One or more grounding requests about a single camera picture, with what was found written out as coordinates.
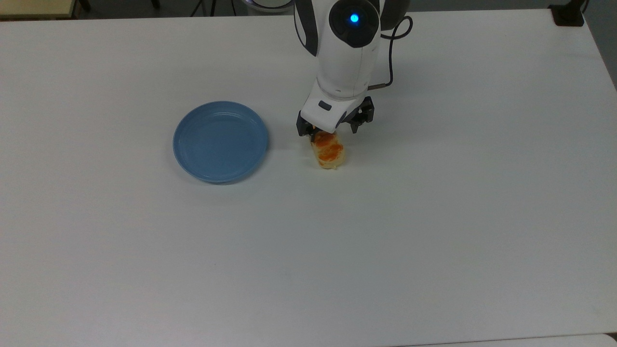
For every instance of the beige wooden side table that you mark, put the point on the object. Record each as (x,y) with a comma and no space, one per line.
(33,7)

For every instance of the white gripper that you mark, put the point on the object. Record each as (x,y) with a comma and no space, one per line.
(325,112)

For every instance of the black tripod legs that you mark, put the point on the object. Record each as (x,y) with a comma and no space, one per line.
(211,6)

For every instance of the blue round plate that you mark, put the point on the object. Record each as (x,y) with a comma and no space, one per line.
(219,144)

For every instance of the orange glazed bread roll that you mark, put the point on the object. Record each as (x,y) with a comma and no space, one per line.
(330,153)

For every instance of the black corner clamp mount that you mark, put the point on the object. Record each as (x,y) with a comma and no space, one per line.
(568,14)

